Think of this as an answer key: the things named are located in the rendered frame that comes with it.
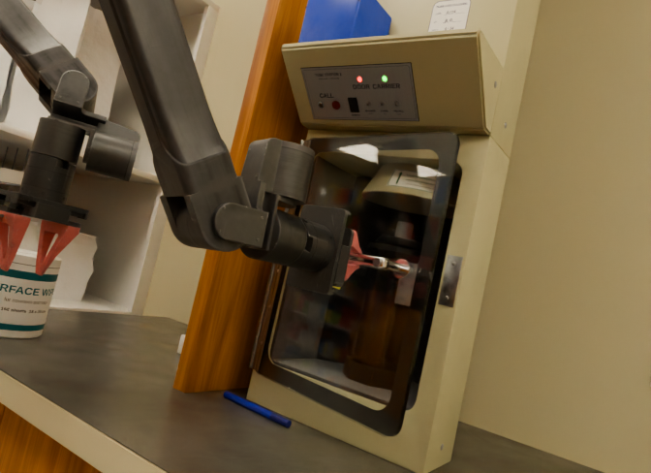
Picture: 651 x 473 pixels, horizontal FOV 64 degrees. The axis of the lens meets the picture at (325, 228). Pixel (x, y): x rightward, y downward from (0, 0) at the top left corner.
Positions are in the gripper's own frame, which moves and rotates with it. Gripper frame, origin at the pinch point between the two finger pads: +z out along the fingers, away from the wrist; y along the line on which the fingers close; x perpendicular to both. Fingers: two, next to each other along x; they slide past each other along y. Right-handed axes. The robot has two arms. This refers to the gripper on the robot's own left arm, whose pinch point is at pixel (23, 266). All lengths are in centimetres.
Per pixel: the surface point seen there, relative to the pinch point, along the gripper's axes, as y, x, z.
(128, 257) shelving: 76, 83, 2
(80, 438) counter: 3.8, -15.7, 17.3
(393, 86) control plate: 27, -33, -36
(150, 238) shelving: 73, 70, -6
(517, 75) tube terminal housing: 40, -46, -44
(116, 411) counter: 9.5, -13.6, 15.3
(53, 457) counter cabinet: 6.8, -7.1, 23.2
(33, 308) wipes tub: 15.9, 23.6, 9.9
